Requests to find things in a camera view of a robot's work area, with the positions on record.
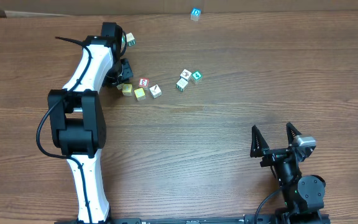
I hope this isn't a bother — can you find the yellow block left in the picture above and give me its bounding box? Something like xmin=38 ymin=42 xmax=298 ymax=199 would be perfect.
xmin=122 ymin=84 xmax=133 ymax=96

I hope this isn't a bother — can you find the white green grid block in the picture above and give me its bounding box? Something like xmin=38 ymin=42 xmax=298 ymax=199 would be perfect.
xmin=176 ymin=78 xmax=188 ymax=92

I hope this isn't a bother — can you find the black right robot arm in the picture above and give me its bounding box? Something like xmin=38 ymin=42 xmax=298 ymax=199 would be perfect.
xmin=250 ymin=122 xmax=329 ymax=223

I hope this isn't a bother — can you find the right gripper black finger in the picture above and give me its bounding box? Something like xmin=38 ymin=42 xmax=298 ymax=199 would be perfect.
xmin=286 ymin=122 xmax=301 ymax=146
xmin=250 ymin=125 xmax=270 ymax=157

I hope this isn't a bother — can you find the green R wooden block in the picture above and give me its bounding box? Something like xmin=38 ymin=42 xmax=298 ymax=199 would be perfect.
xmin=126 ymin=32 xmax=136 ymax=47

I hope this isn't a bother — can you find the white pencil picture block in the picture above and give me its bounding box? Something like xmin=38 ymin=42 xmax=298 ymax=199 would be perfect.
xmin=149 ymin=85 xmax=162 ymax=99

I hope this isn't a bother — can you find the blue letter block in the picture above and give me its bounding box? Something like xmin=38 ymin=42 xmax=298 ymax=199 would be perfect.
xmin=190 ymin=7 xmax=201 ymax=21

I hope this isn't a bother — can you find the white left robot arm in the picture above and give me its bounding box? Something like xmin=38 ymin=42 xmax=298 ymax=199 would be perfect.
xmin=43 ymin=22 xmax=133 ymax=223

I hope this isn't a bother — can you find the white animal picture block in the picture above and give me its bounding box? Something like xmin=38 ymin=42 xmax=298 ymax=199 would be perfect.
xmin=180 ymin=69 xmax=192 ymax=82

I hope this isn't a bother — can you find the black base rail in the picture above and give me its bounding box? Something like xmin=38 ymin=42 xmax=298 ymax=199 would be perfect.
xmin=55 ymin=215 xmax=331 ymax=224

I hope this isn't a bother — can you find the red number three block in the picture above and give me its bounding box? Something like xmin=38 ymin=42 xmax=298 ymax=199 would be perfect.
xmin=139 ymin=78 xmax=150 ymax=90

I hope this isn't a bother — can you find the yellow block right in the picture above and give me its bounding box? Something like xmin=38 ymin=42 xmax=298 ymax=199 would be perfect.
xmin=134 ymin=88 xmax=146 ymax=101

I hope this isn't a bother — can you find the yellow wooden block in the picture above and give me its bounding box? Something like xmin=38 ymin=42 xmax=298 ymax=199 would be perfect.
xmin=117 ymin=83 xmax=124 ymax=90

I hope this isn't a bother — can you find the green number four block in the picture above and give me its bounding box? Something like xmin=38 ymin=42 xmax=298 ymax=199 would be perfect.
xmin=191 ymin=70 xmax=203 ymax=84

